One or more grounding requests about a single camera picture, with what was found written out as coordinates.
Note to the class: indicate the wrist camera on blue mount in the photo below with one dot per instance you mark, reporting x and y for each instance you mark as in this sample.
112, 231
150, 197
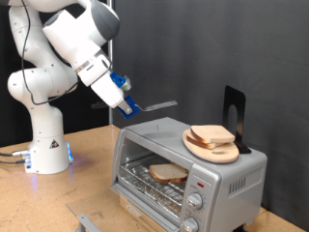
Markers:
117, 79

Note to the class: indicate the round wooden board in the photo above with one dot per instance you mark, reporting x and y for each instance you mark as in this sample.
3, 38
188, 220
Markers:
219, 155

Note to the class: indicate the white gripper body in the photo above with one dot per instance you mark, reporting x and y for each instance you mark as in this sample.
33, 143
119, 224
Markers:
107, 92

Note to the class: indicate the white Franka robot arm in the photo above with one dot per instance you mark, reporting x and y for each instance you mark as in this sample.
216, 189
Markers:
45, 129

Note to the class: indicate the vertical metal pole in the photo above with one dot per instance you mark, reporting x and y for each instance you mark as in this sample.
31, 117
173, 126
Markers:
111, 116

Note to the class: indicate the spatula with blue block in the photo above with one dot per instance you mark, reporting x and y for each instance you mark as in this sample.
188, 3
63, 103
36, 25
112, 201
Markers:
132, 106

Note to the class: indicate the silver oven knob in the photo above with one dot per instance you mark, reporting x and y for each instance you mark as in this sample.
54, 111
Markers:
195, 201
190, 225

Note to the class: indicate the black metal bookend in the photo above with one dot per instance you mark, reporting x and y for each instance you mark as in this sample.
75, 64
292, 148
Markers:
233, 96

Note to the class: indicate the glass toaster oven door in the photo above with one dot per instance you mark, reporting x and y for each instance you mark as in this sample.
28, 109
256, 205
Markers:
96, 206

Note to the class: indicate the silver toaster oven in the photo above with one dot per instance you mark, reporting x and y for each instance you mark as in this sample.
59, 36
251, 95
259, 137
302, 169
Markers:
212, 180

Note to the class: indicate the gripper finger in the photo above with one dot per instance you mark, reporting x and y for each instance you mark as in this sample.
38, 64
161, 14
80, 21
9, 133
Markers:
126, 108

